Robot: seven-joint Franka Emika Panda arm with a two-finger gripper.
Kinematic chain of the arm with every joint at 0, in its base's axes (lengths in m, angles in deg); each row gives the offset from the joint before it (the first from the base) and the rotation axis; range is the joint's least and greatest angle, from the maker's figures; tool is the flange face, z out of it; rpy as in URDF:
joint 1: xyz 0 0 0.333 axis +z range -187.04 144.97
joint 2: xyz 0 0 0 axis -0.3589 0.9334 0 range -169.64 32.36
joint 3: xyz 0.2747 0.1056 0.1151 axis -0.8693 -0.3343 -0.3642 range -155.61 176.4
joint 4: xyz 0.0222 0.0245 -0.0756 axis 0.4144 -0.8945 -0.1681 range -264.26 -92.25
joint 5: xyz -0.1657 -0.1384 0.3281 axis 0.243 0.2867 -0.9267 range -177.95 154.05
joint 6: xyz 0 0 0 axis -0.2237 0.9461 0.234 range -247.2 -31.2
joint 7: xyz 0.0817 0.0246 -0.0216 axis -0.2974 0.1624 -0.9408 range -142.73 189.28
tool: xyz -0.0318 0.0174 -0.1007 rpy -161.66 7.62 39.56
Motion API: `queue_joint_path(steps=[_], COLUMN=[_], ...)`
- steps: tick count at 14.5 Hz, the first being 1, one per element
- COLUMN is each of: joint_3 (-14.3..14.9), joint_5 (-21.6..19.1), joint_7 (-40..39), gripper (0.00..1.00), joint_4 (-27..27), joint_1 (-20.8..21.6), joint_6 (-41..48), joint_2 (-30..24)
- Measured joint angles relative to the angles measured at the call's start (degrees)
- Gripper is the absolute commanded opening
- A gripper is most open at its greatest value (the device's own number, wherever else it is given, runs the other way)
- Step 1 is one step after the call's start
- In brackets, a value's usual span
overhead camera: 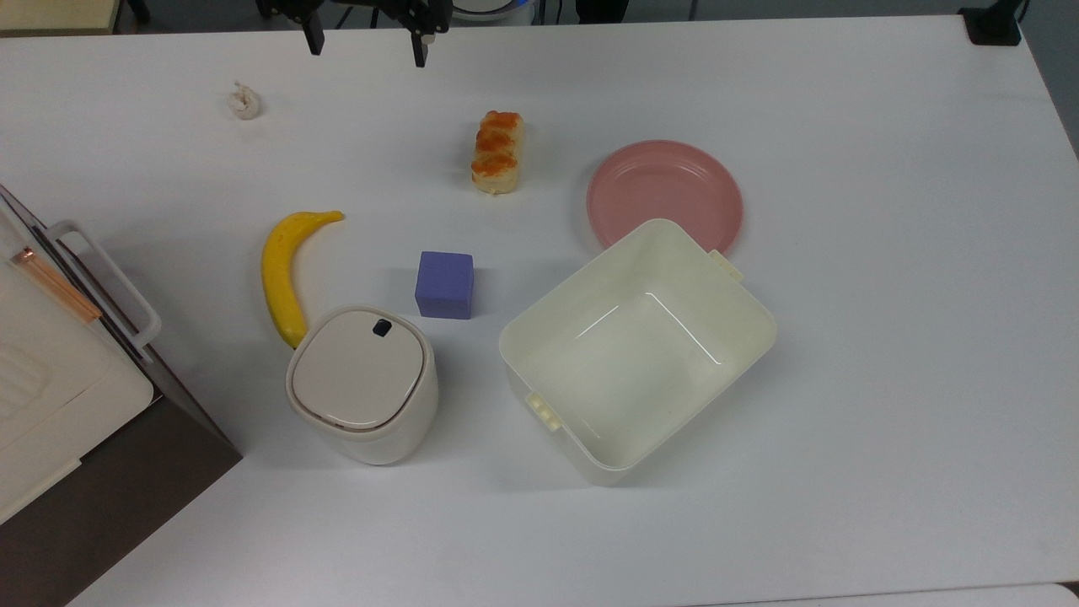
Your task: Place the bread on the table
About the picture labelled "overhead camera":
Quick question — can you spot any black stand base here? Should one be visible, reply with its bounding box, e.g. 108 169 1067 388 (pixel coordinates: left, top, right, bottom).
958 0 1026 46

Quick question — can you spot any orange glazed bread roll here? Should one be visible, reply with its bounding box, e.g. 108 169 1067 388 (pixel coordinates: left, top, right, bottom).
470 110 526 196

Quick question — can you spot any light wooden desk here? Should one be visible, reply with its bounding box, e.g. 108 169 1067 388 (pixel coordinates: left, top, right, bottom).
0 0 124 36

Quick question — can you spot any dark brown drawer cabinet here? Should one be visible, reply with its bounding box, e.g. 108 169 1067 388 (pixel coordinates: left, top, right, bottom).
0 184 244 607

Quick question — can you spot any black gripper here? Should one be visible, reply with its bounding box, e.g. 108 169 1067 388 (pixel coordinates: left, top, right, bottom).
257 0 453 69

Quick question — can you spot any small white garlic bulb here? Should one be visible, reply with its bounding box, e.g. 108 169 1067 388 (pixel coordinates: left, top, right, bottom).
226 81 262 121

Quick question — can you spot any yellow banana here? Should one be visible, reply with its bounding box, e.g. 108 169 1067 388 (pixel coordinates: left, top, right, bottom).
260 210 346 351

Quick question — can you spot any pink round plate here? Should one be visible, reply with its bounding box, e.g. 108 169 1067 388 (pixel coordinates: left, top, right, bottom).
586 139 745 256

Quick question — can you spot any cream open plastic box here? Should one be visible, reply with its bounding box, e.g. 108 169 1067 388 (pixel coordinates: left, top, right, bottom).
498 218 778 488

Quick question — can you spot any cream toy fridge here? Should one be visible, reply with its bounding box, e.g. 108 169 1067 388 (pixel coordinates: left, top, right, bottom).
0 244 156 525

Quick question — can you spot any purple cube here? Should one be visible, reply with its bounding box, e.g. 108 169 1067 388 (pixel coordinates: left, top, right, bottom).
414 250 475 321

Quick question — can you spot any small white lidded bin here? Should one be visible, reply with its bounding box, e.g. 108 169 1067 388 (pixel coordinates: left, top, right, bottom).
285 304 440 466

